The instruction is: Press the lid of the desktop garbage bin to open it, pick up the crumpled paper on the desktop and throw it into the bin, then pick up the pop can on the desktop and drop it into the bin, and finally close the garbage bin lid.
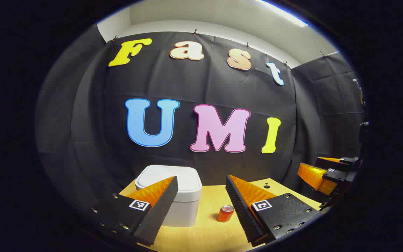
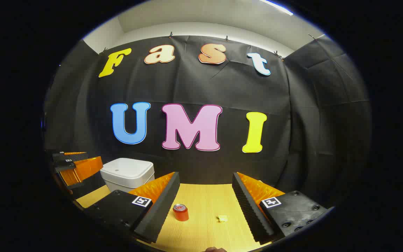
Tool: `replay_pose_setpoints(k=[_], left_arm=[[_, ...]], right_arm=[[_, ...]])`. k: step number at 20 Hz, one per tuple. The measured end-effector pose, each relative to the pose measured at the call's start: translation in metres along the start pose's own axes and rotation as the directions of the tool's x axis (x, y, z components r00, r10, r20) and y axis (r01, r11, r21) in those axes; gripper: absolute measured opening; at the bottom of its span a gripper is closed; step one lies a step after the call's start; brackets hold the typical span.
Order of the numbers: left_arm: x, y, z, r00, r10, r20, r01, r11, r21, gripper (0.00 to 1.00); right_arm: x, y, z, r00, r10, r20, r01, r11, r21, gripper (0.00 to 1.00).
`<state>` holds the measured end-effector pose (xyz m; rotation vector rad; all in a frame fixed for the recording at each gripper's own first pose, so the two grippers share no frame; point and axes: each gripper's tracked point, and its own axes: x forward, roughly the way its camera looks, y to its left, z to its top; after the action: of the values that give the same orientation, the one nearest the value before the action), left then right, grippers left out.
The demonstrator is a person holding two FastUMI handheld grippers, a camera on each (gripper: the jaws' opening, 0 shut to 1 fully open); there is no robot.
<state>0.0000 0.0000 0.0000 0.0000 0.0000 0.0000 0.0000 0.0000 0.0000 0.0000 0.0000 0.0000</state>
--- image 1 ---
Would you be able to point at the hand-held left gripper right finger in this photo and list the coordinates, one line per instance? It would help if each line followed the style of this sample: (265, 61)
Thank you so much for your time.
(243, 213)

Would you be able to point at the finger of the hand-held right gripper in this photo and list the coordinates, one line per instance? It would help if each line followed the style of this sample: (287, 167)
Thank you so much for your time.
(315, 176)
(345, 162)

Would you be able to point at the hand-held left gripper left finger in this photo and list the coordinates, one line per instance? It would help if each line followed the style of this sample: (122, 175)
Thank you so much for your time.
(159, 210)

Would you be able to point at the red pop can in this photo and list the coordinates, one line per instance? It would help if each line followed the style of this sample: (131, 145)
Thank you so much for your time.
(224, 214)

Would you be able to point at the white desktop garbage bin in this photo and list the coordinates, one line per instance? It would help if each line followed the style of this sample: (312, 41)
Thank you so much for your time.
(187, 182)

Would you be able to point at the wooden desktop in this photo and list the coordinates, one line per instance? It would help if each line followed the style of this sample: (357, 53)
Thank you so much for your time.
(208, 234)

